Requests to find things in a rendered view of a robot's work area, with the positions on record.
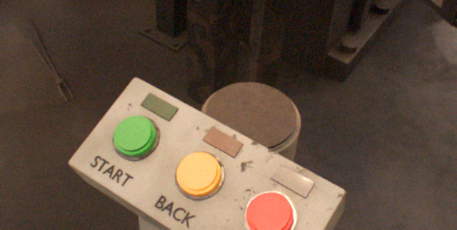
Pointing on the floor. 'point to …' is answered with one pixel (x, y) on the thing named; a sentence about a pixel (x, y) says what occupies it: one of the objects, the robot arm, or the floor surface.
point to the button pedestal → (301, 217)
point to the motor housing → (213, 31)
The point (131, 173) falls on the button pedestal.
